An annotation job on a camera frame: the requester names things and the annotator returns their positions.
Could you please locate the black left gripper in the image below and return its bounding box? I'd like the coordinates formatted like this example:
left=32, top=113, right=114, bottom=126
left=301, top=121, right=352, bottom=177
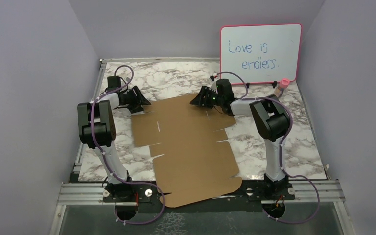
left=121, top=85, right=151, bottom=113

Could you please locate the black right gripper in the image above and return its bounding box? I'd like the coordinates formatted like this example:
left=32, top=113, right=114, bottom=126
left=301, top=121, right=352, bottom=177
left=189, top=86, right=223, bottom=109

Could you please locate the brown cardboard box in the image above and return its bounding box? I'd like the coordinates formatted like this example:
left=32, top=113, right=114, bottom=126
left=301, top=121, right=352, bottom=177
left=131, top=94, right=242, bottom=193

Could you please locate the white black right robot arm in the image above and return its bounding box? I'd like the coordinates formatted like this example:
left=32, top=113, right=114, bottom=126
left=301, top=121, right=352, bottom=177
left=190, top=79, right=292, bottom=199

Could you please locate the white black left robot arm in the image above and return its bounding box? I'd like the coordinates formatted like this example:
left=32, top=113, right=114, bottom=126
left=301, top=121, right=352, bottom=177
left=77, top=75, right=151, bottom=201

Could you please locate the pink framed whiteboard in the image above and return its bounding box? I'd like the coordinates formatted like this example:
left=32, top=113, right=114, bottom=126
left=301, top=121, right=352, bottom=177
left=220, top=23, right=303, bottom=85

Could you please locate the pink lidded marker jar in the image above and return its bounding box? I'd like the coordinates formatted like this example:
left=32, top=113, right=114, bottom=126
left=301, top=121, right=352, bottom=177
left=273, top=78, right=290, bottom=98

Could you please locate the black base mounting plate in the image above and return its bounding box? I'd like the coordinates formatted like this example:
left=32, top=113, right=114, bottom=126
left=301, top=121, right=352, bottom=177
left=69, top=173, right=296, bottom=215

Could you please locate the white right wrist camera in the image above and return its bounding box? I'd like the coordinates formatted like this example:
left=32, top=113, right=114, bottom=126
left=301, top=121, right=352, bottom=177
left=210, top=80, right=218, bottom=93

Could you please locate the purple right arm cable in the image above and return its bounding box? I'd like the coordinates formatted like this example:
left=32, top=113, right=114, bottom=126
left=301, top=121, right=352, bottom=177
left=210, top=71, right=321, bottom=225

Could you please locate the aluminium front frame rail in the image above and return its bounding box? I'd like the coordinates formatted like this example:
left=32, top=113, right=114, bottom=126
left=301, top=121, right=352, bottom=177
left=50, top=177, right=355, bottom=235

